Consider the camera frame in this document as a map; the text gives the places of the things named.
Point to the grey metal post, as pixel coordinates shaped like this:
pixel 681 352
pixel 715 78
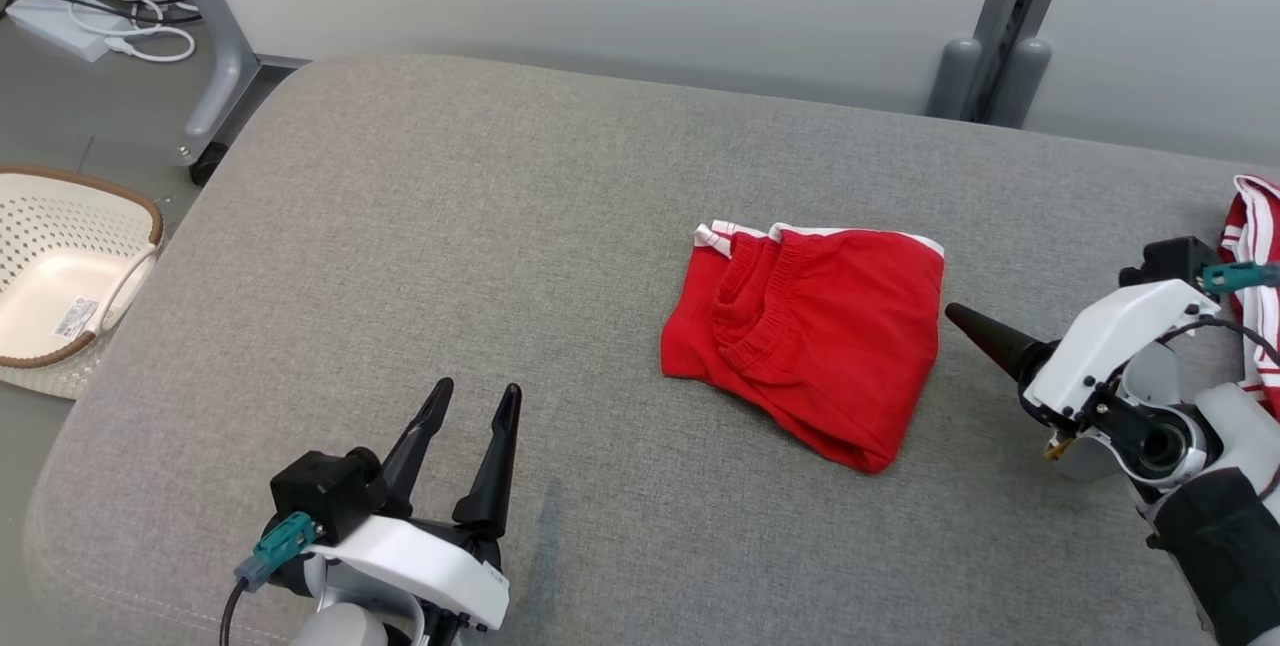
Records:
pixel 1010 26

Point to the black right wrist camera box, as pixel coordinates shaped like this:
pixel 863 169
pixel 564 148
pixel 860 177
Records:
pixel 1165 261

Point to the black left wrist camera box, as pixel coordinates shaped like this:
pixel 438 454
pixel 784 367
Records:
pixel 320 491

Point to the teal right camera connector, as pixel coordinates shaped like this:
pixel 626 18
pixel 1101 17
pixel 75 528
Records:
pixel 1240 276

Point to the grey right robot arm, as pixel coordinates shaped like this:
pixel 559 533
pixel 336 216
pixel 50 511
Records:
pixel 1230 426

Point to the cream perforated laundry basket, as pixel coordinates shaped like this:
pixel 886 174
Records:
pixel 60 276

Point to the red and white basketball jersey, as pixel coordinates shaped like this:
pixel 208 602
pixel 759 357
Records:
pixel 1255 256

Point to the grey metal stand leg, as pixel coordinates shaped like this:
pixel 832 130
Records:
pixel 225 56

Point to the teal left camera connector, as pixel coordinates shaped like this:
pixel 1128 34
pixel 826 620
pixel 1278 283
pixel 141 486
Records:
pixel 280 546

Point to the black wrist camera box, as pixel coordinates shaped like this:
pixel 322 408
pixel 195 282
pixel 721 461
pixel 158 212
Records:
pixel 320 491
pixel 1165 261

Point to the red shorts with white trim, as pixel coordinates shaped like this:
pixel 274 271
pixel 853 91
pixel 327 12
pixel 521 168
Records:
pixel 850 326

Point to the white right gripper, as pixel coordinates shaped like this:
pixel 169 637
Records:
pixel 1100 346

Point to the teal camera connector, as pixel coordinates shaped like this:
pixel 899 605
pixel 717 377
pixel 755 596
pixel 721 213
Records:
pixel 280 546
pixel 1240 276

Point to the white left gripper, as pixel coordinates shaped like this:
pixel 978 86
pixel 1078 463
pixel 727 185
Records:
pixel 440 566

